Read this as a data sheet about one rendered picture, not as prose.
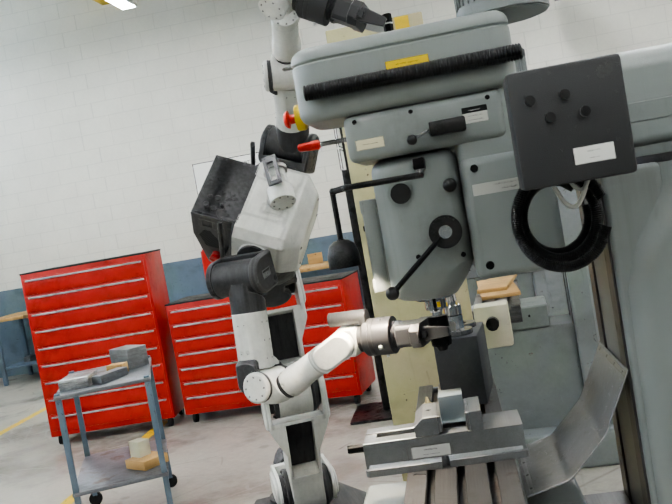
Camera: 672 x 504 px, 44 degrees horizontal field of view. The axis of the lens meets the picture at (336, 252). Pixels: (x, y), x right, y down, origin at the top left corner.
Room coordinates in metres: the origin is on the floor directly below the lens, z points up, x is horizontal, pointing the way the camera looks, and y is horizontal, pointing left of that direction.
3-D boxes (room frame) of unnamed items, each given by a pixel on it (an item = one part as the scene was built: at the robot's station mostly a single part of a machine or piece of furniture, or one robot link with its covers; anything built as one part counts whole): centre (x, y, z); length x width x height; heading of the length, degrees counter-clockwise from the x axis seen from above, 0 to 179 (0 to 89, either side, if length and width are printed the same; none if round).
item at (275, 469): (2.68, 0.23, 0.68); 0.21 x 0.20 x 0.13; 11
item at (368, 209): (1.89, -0.09, 1.45); 0.04 x 0.04 x 0.21; 82
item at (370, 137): (1.87, -0.24, 1.68); 0.34 x 0.24 x 0.10; 82
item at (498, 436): (1.82, -0.16, 1.01); 0.35 x 0.15 x 0.11; 82
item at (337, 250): (1.84, -0.01, 1.44); 0.07 x 0.07 x 0.06
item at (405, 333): (1.91, -0.12, 1.23); 0.13 x 0.12 x 0.10; 157
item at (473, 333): (2.32, -0.30, 1.06); 0.22 x 0.12 x 0.20; 165
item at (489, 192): (1.85, -0.39, 1.47); 0.24 x 0.19 x 0.26; 172
